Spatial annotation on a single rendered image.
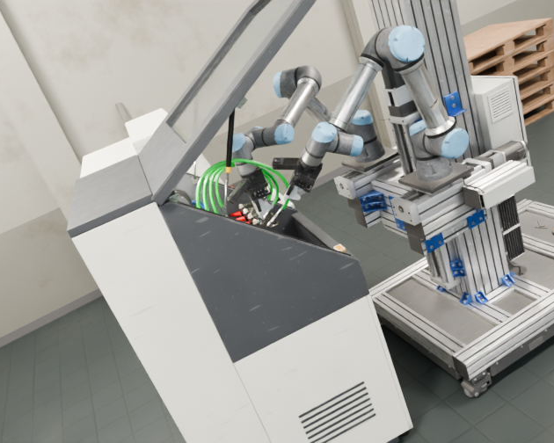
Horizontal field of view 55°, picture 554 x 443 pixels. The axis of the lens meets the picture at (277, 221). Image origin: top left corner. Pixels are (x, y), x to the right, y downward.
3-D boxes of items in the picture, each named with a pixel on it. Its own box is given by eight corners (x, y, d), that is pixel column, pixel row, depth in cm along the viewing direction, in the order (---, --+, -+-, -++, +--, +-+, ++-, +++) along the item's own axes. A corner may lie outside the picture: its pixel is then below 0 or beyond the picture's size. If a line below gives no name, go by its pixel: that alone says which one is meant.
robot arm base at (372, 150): (374, 148, 275) (368, 130, 271) (390, 152, 261) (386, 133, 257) (350, 160, 271) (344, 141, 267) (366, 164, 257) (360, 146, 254)
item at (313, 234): (365, 290, 208) (354, 256, 202) (355, 294, 208) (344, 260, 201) (309, 239, 265) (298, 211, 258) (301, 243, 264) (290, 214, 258)
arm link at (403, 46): (452, 142, 214) (393, 19, 191) (477, 148, 200) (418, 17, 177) (429, 160, 212) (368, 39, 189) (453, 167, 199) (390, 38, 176)
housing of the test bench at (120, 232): (301, 504, 226) (151, 192, 168) (240, 539, 221) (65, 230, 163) (228, 341, 353) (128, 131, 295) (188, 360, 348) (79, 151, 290)
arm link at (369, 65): (368, 22, 199) (308, 140, 204) (384, 20, 189) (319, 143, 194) (391, 39, 204) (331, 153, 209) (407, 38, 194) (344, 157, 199)
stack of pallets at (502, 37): (503, 100, 586) (490, 24, 553) (566, 104, 514) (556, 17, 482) (418, 143, 556) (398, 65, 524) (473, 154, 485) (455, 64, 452)
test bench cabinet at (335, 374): (417, 439, 235) (370, 294, 205) (301, 505, 226) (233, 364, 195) (349, 356, 299) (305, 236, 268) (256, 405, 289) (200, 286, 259)
